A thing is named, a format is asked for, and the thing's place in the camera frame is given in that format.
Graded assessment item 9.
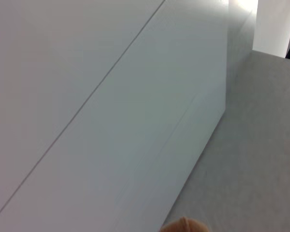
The brown jute handbag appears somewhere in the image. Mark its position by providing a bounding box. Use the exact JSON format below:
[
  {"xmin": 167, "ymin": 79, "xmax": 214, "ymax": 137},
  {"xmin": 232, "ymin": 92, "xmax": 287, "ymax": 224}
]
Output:
[{"xmin": 159, "ymin": 216, "xmax": 210, "ymax": 232}]

